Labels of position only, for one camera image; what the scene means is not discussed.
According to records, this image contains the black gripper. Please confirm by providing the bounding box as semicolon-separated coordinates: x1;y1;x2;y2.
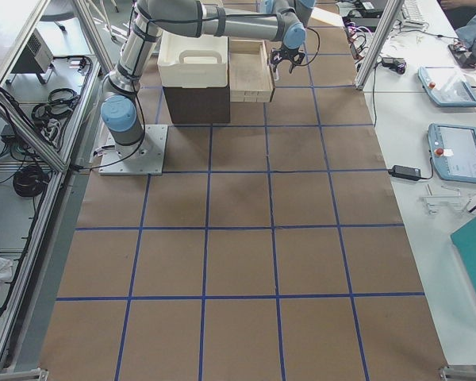
270;45;305;79

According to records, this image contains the wooden drawer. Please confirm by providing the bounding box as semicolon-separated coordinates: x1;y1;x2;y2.
228;39;274;103

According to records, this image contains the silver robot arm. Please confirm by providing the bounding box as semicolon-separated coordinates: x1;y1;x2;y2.
101;1;315;152

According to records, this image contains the cream plastic tray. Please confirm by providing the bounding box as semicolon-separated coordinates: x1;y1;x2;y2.
157;32;228;88

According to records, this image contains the blue teach pendant far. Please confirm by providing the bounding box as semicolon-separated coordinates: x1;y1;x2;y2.
417;67;476;107

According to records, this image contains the blue teach pendant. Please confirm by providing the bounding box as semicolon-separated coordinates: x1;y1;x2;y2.
427;123;476;184
417;67;476;107

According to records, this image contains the black power adapter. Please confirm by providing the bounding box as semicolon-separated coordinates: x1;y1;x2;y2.
388;165;422;181

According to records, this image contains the blue teach pendant near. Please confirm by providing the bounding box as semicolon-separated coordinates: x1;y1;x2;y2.
427;123;476;184

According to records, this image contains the grey electronics box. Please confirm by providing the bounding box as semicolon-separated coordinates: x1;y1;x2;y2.
11;29;54;75

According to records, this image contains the aluminium frame post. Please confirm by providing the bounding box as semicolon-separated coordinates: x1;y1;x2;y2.
355;0;404;90

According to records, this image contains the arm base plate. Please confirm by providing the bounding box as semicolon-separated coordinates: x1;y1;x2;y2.
97;125;169;175

